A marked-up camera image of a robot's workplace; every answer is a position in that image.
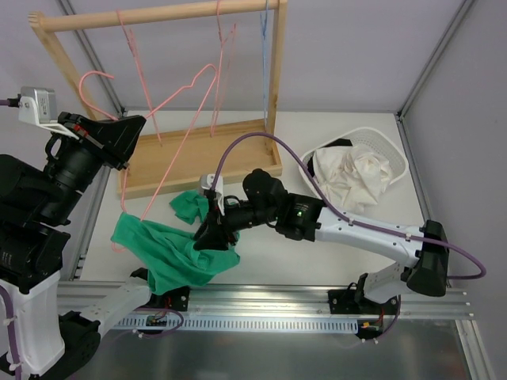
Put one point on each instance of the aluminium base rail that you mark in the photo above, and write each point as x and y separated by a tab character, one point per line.
270	301

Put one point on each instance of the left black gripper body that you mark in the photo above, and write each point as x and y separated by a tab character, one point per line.
97	143

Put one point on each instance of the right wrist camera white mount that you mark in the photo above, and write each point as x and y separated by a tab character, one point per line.
211	187

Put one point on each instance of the white slotted cable duct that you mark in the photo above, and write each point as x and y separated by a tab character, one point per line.
241	324

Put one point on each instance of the green tank top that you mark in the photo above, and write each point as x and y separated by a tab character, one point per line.
169	254

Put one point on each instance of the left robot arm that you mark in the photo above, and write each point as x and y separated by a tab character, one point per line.
35	206

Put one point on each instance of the black tank top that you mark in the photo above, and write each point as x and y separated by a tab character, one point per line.
310	162

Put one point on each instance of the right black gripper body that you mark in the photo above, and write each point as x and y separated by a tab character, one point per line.
220	223

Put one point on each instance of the white perforated plastic basket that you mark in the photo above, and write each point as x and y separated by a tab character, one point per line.
376	141

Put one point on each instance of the blue wire hanger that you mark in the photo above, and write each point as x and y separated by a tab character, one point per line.
264	15

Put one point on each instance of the wooden clothes rack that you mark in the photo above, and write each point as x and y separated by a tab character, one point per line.
170	161

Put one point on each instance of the white tank top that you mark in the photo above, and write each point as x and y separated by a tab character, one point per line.
352	177

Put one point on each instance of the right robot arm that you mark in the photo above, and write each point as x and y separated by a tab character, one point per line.
420	258

